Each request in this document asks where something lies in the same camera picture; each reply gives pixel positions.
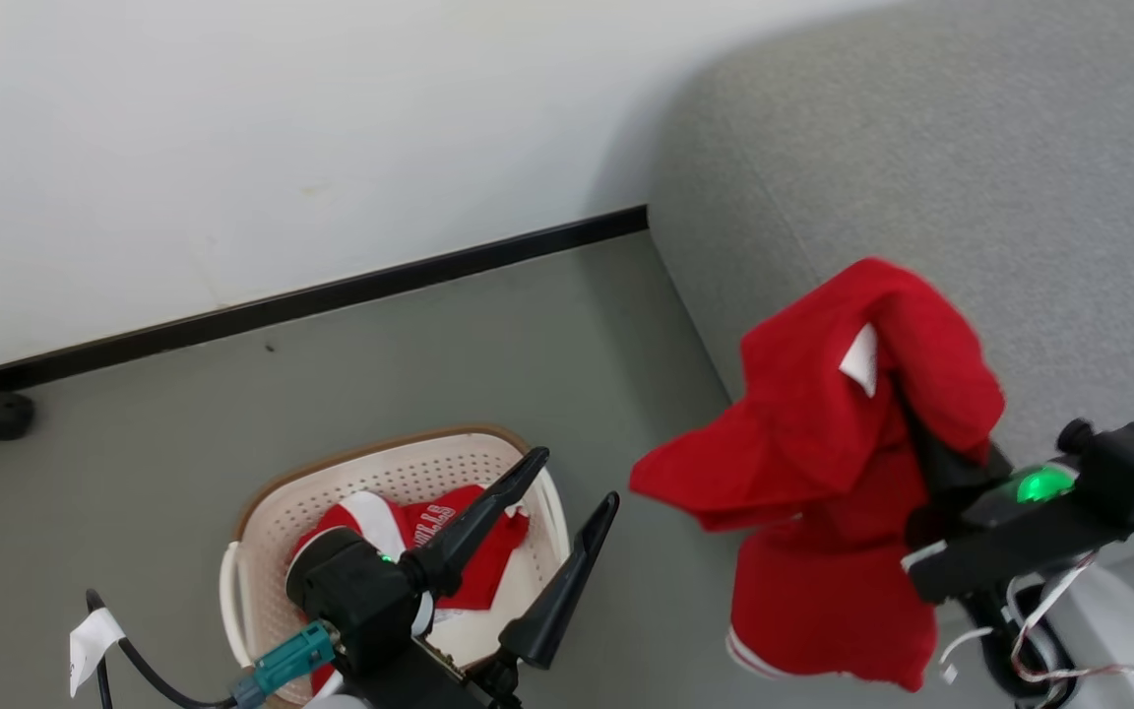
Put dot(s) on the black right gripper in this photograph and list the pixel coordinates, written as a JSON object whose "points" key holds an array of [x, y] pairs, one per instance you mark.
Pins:
{"points": [[1020, 532]]}

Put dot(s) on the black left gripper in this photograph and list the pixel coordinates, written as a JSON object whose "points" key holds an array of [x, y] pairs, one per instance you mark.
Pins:
{"points": [[360, 591]]}

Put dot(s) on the red and white lettered jersey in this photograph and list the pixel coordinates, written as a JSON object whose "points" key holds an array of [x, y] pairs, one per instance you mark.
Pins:
{"points": [[434, 522]]}

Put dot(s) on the red garment with striped hem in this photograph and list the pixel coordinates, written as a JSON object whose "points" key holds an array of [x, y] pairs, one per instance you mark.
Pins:
{"points": [[813, 433]]}

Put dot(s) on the cream perforated laundry basket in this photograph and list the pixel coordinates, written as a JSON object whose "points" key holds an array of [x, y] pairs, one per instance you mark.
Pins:
{"points": [[272, 551]]}

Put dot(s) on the grey fabric sofa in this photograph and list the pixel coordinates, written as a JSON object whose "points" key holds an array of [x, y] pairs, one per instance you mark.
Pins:
{"points": [[971, 167]]}

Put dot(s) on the black wall baseboard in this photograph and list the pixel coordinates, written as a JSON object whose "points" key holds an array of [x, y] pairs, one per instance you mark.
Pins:
{"points": [[331, 291]]}

